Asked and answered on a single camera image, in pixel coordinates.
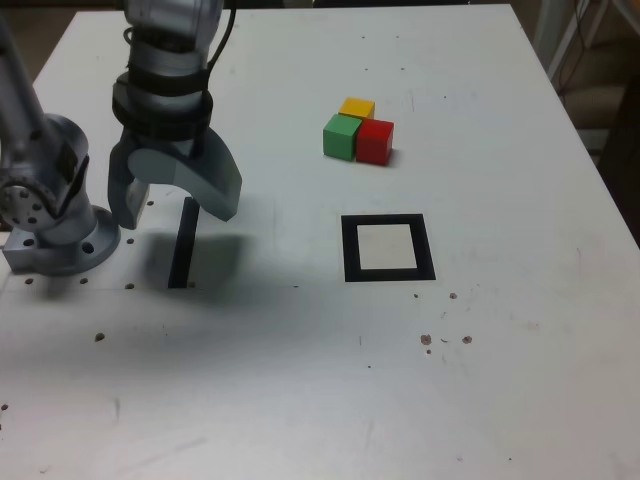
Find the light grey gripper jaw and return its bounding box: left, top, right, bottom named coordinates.
left=126, top=127, right=245, bottom=223

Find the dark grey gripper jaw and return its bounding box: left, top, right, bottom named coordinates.
left=108, top=128, right=152, bottom=231

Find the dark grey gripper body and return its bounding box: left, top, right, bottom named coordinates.
left=123, top=127, right=206, bottom=159

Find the green cube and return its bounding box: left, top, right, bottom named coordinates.
left=322, top=113, right=362, bottom=162

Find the yellow cube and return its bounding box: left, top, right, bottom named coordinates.
left=338, top=97, right=376, bottom=121

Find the red cube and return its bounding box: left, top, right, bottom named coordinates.
left=355, top=118, right=395, bottom=166

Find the black tape square outline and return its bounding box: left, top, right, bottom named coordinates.
left=340, top=213, right=437, bottom=284

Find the black tape strip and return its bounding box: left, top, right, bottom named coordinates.
left=167, top=196, right=201, bottom=290

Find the beige cardboard box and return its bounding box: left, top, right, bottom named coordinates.
left=562, top=79, right=629, bottom=131

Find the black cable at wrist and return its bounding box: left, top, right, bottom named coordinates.
left=206, top=0, right=238, bottom=69

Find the white metal frame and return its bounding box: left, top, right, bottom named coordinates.
left=530, top=0, right=614, bottom=81

